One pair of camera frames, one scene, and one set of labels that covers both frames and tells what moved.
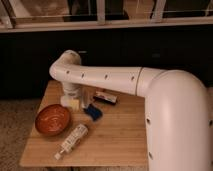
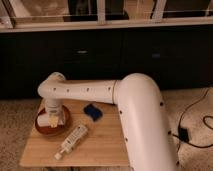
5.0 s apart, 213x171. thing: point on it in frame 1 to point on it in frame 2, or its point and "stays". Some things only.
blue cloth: x=93 y=111 stays
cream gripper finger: x=75 y=104 to x=53 y=120
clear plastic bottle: x=77 y=135 stays
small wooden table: x=109 y=129 stays
